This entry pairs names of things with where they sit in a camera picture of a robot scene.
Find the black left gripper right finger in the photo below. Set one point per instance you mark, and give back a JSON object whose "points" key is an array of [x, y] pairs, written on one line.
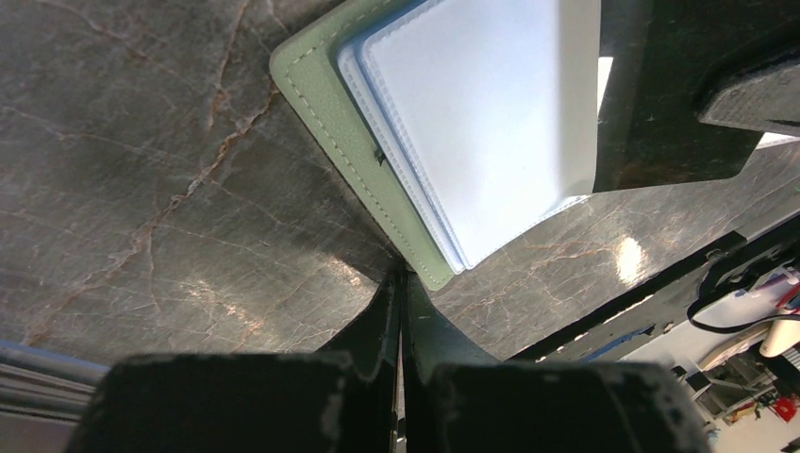
{"points": [[459, 398]]}

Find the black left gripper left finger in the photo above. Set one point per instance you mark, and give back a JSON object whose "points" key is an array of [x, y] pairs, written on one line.
{"points": [[339, 398]]}

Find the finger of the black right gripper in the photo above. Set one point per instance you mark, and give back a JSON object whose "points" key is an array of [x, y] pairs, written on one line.
{"points": [[667, 58]]}

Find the thin white credit card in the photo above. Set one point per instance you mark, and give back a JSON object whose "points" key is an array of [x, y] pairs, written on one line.
{"points": [[399, 406]]}

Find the green card holder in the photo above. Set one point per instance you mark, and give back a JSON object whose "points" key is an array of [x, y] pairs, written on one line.
{"points": [[460, 125]]}

